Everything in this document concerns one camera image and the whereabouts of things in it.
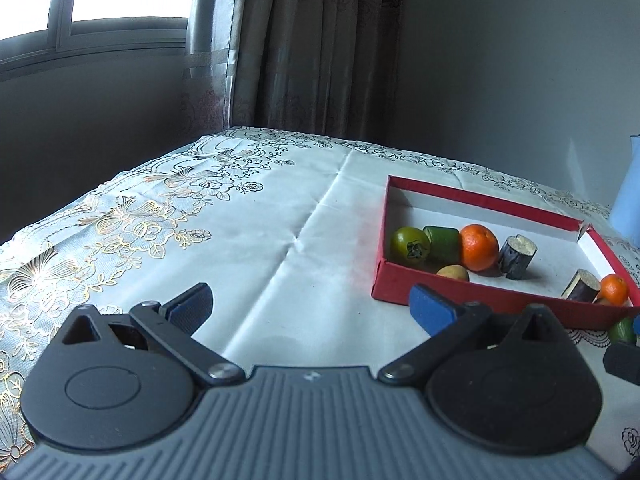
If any shallow red cardboard box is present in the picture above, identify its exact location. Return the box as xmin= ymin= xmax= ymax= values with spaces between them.
xmin=371 ymin=175 xmax=640 ymax=331

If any small yellow-brown fruit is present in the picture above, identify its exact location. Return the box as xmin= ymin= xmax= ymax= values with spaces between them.
xmin=436 ymin=264 xmax=471 ymax=282

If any large orange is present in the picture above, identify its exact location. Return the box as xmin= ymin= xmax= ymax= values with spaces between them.
xmin=459 ymin=223 xmax=500 ymax=272

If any brown heavy curtain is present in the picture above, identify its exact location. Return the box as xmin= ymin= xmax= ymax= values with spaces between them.
xmin=227 ymin=0 xmax=407 ymax=144

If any window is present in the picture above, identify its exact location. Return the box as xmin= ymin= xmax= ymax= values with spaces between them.
xmin=0 ymin=0 xmax=207 ymax=82

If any small orange tangerine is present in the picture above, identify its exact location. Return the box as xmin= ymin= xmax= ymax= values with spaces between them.
xmin=597 ymin=274 xmax=629 ymax=307

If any floral gold-print tablecloth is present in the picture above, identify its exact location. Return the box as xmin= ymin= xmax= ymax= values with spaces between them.
xmin=0 ymin=126 xmax=640 ymax=480

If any green oval fruit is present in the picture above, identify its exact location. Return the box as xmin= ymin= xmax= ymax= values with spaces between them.
xmin=608 ymin=317 xmax=638 ymax=346

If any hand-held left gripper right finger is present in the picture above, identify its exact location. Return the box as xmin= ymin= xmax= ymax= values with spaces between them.
xmin=377 ymin=282 xmax=567 ymax=389

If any round green fruit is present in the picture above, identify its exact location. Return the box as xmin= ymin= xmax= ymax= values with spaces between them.
xmin=390 ymin=226 xmax=432 ymax=264

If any green cut cucumber piece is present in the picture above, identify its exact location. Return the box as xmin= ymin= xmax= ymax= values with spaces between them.
xmin=423 ymin=225 xmax=462 ymax=267

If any sheer patterned curtain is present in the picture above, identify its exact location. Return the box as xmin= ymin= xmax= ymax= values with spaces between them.
xmin=179 ymin=0 xmax=248 ymax=133

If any light blue electric kettle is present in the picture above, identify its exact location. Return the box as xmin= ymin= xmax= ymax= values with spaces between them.
xmin=609 ymin=134 xmax=640 ymax=251

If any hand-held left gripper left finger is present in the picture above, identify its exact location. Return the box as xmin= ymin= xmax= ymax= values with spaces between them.
xmin=60 ymin=282 xmax=246 ymax=389

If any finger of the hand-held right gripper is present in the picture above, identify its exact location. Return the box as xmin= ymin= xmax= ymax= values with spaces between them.
xmin=602 ymin=311 xmax=640 ymax=379

